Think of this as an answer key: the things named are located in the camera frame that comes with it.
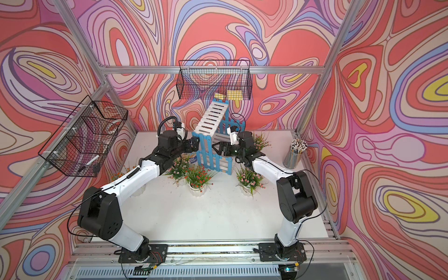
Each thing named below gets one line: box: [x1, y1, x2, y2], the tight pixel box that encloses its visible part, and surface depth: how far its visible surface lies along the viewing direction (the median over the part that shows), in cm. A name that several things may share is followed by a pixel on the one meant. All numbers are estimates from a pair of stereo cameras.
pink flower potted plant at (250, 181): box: [235, 166, 266, 199], surface depth 82 cm
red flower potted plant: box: [184, 163, 219, 198], surface depth 84 cm
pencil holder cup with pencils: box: [282, 138, 308, 170], surface depth 92 cm
